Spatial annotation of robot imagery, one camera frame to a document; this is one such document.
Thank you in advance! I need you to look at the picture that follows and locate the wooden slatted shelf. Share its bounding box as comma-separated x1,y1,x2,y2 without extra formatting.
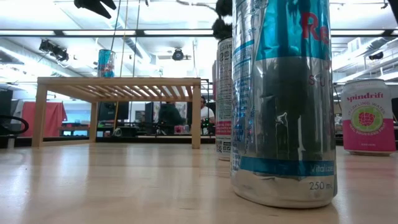
32,77,202,149

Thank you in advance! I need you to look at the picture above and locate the black monitor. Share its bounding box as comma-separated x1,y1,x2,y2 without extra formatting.
98,101,130,122

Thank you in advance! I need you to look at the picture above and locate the white ceiling air vent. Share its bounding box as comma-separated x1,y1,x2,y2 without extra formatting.
347,37,361,54

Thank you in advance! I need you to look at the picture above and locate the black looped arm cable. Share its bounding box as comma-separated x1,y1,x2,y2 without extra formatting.
0,114,30,136

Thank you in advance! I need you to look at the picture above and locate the black overhead light bar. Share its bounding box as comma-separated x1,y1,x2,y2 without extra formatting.
0,29,398,38

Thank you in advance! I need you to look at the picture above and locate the pink white Spindrift can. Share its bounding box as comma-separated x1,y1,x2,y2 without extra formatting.
341,78,397,157

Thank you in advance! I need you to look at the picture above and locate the white Celsius can black lid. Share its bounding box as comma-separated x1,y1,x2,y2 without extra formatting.
214,36,233,162

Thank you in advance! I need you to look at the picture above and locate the person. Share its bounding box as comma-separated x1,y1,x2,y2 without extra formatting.
200,95,216,125
157,101,187,135

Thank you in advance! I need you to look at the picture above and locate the black ceiling spotlight cluster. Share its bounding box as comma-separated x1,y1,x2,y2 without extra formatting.
39,39,70,62

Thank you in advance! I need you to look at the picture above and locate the blue silver Red Bull can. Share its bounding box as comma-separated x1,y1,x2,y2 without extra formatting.
97,49,116,78
229,0,339,209

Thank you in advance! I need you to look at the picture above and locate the black box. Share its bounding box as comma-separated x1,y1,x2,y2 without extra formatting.
0,89,14,116

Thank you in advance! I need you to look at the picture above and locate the red cloth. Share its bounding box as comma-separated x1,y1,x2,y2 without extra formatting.
21,101,68,138

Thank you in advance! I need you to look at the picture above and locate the black round ceiling fixture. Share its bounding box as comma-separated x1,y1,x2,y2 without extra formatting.
172,47,185,62

